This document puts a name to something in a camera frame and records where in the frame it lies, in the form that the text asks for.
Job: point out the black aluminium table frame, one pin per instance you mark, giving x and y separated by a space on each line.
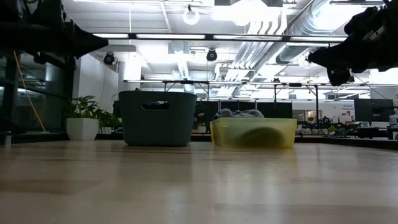
357 142

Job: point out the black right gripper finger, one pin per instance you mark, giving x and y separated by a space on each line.
318 57

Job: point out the silver ceiling duct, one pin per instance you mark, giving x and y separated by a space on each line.
308 25

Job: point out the black beam with light strips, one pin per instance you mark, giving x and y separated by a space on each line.
210 37

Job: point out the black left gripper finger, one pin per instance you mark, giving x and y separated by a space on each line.
90 43

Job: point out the green plant in white pot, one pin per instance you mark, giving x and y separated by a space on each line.
82 127

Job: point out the black computer monitor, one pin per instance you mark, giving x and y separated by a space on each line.
373 110

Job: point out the black ceiling spotlight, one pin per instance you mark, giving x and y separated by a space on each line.
211 55
109 58

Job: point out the teal plastic basket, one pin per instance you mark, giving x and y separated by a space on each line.
155 127

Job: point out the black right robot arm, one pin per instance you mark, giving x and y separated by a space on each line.
393 46

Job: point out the yellow translucent plastic bin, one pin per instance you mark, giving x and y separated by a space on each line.
224 133

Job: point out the grey cap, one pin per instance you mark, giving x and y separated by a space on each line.
261 138
239 113

